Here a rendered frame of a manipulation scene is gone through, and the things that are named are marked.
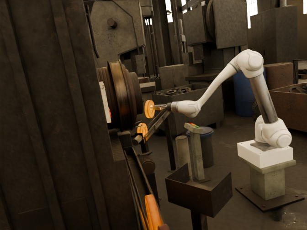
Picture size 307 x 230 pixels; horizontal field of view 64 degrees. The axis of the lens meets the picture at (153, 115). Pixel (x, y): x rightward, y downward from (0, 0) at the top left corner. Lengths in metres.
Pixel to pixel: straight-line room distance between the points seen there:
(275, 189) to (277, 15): 4.49
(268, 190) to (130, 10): 3.30
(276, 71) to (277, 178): 3.02
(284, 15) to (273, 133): 4.62
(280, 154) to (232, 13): 3.50
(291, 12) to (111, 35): 4.03
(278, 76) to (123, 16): 2.99
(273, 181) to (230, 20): 3.49
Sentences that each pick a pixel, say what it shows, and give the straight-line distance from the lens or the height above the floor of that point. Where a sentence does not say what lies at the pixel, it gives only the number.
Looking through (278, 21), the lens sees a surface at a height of 1.71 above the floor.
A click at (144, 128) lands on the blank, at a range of 2.20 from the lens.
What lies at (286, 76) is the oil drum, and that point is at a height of 0.65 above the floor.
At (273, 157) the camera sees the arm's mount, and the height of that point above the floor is 0.41.
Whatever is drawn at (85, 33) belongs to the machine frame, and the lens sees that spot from 1.13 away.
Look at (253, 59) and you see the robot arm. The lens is 1.80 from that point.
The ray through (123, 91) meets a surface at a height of 1.16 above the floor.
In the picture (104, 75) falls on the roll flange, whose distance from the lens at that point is 1.47.
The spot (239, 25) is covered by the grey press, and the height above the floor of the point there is 1.72.
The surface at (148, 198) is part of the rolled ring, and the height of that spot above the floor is 0.78.
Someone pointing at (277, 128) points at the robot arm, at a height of 0.70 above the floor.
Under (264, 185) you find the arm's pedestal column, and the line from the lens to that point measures 2.32.
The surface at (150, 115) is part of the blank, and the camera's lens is 2.07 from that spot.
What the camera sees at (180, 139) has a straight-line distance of 2.42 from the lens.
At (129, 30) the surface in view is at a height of 1.83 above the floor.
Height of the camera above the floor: 1.32
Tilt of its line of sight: 13 degrees down
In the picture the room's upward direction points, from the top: 9 degrees counter-clockwise
